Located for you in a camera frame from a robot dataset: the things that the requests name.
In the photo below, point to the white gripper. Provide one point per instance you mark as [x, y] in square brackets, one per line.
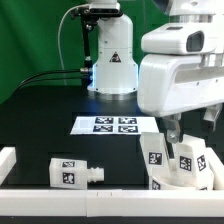
[174, 84]

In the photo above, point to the white round stool seat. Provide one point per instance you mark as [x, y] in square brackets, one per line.
[179, 182]

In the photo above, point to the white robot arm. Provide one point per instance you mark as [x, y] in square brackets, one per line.
[195, 27]

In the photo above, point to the white marker sheet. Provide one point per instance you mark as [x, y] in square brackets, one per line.
[113, 125]

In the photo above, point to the green backdrop curtain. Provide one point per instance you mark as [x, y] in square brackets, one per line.
[37, 36]

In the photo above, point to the black camera stand pole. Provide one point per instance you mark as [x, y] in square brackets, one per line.
[87, 27]

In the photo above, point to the white front barrier wall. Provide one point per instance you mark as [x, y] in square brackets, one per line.
[112, 203]

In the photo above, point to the black camera on stand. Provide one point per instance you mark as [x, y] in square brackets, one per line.
[105, 10]

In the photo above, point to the white left barrier wall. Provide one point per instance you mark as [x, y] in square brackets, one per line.
[7, 161]

